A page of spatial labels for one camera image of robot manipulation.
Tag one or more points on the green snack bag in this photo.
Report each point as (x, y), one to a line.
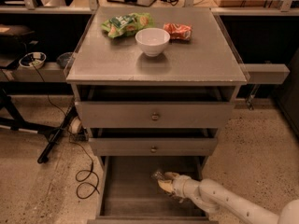
(127, 25)

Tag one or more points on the grey metal drawer cabinet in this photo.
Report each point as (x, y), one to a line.
(207, 60)

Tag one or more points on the grey top drawer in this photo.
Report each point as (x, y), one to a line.
(154, 107)

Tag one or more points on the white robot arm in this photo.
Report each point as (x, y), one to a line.
(210, 196)

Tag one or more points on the dark small bowl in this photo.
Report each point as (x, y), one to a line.
(65, 59)

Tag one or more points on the black stand legs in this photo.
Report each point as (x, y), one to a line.
(18, 123)

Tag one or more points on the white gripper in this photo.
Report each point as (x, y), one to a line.
(180, 185)

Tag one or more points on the grey open bottom drawer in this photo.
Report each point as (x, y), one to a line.
(130, 194)

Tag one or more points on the orange snack bag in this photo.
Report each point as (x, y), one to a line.
(179, 31)

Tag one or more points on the clear plastic water bottle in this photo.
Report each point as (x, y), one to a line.
(158, 175)

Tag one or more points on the white ceramic bowl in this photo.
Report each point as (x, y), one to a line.
(152, 41)

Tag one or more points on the white bowl with clutter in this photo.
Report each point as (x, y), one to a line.
(33, 60)

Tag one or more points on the grey middle drawer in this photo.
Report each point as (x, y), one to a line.
(153, 142)

